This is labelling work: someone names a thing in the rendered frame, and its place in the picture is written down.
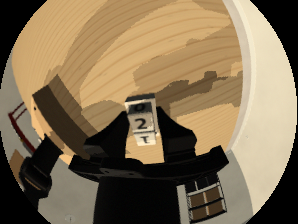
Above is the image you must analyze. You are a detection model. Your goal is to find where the white number cube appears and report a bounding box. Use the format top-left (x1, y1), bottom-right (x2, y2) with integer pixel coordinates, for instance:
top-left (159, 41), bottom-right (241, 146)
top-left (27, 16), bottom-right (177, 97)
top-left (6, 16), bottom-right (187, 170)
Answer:
top-left (134, 125), bottom-right (156, 146)
top-left (127, 102), bottom-right (154, 132)

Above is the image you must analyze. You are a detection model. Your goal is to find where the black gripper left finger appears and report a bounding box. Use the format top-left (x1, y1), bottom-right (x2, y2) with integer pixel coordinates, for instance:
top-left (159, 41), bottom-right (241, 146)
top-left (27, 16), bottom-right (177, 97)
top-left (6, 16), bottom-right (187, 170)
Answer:
top-left (83, 111), bottom-right (130, 165)

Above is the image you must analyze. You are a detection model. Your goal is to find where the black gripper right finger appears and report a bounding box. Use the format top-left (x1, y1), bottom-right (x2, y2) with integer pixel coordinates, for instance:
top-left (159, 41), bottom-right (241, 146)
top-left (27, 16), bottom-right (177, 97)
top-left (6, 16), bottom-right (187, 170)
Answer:
top-left (156, 106), bottom-right (197, 165)

